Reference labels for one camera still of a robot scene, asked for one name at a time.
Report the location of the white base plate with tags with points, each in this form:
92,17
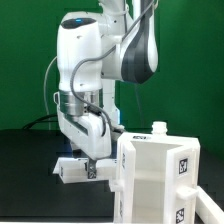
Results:
71,166

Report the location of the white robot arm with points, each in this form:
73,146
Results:
94,50

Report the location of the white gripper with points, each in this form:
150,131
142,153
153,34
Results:
89,134

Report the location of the white cabinet box body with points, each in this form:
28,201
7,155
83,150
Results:
139,184

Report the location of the white cabinet block part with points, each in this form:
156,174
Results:
83,178

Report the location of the white bar at right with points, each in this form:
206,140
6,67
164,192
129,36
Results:
208,211

